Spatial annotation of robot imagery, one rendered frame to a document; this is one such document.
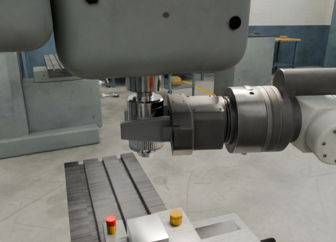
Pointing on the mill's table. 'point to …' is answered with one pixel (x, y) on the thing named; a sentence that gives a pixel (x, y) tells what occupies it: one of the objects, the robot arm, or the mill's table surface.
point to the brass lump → (176, 217)
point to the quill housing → (149, 31)
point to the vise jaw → (173, 231)
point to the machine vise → (201, 230)
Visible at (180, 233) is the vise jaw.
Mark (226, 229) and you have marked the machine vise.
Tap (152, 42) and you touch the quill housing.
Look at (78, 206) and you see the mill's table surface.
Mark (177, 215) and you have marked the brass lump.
